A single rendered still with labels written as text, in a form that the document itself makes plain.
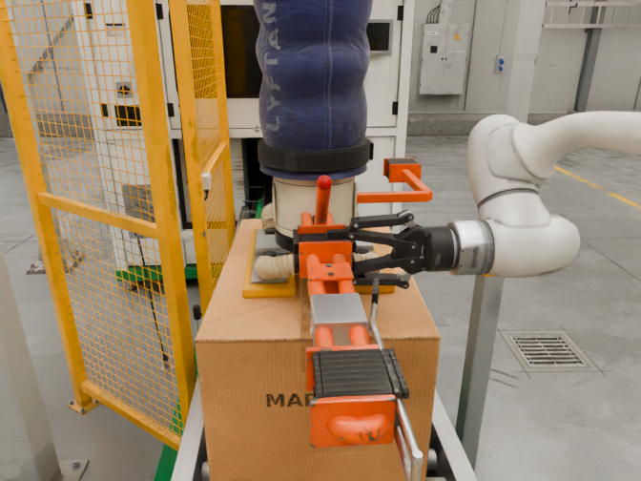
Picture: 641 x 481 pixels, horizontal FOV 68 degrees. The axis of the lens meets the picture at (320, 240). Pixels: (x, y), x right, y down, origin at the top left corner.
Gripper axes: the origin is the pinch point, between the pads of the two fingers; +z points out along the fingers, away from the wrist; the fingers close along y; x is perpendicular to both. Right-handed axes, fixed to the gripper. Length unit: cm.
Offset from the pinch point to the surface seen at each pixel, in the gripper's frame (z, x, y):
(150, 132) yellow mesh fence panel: 42, 64, -10
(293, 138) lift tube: 4.3, 16.1, -15.6
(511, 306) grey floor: -135, 185, 121
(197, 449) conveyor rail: 30, 22, 61
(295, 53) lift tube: 3.5, 16.6, -29.9
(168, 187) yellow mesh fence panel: 39, 65, 6
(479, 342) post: -49, 44, 49
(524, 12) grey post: -160, 274, -55
